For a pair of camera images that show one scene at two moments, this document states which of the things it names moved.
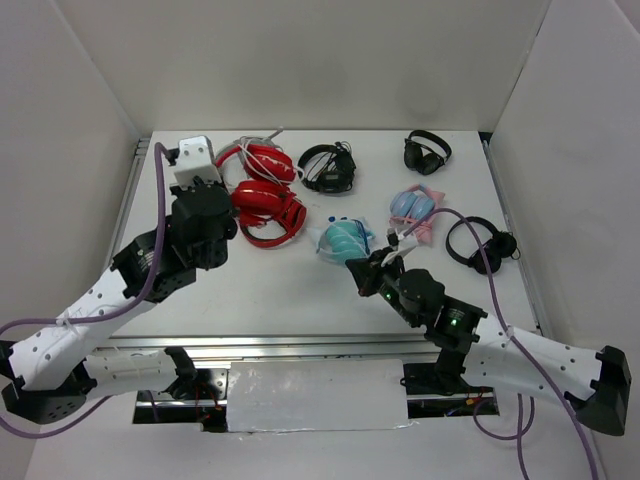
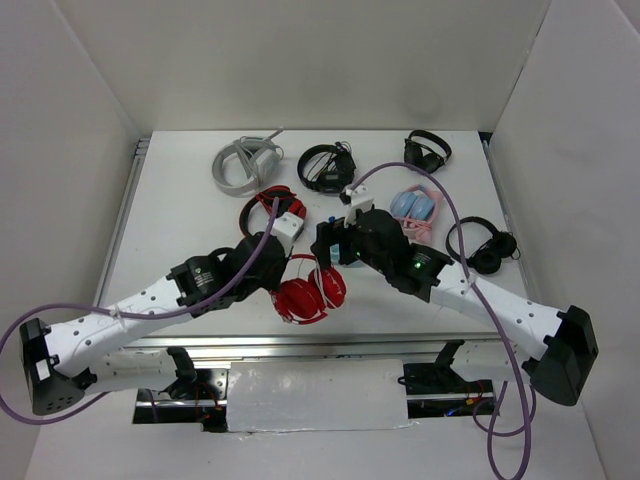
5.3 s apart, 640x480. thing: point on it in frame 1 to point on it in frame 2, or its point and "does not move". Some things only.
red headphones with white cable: x=264 y=204 to x=306 y=301
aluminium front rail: x=283 y=348 does not move
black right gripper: x=365 y=272 to x=326 y=234
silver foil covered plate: x=264 y=396 does not move
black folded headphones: x=421 y=159 does not move
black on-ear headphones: x=500 y=245 does not move
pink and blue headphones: x=412 y=206 does not move
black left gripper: x=175 y=190 to x=274 y=282
